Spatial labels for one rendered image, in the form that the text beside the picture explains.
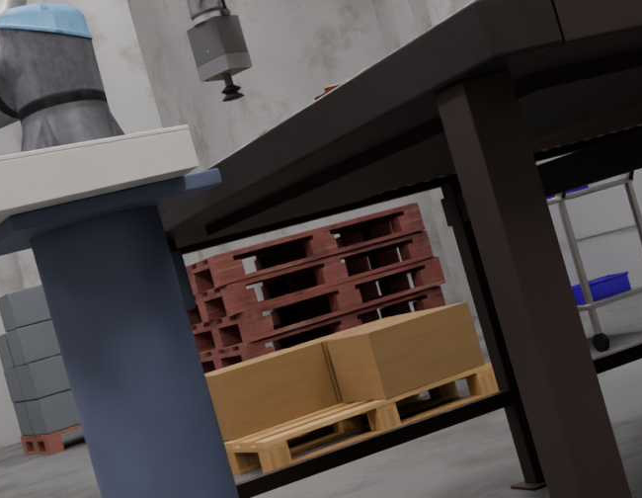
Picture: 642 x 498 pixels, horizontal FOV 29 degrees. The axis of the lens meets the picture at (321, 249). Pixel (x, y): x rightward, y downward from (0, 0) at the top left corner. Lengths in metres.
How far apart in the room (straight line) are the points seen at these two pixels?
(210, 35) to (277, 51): 8.47
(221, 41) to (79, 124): 0.80
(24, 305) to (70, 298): 7.74
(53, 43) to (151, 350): 0.41
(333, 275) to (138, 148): 5.20
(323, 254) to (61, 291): 5.09
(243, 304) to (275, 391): 1.08
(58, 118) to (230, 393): 3.80
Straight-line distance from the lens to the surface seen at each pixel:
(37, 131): 1.61
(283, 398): 5.44
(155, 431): 1.56
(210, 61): 2.38
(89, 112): 1.61
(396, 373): 5.24
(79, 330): 1.57
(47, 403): 9.29
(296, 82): 10.84
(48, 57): 1.63
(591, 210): 9.33
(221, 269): 6.39
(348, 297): 6.66
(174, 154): 1.49
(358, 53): 11.18
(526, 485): 3.46
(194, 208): 2.05
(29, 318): 9.30
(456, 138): 1.29
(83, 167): 1.45
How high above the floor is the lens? 0.70
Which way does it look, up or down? 1 degrees up
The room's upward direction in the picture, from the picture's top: 16 degrees counter-clockwise
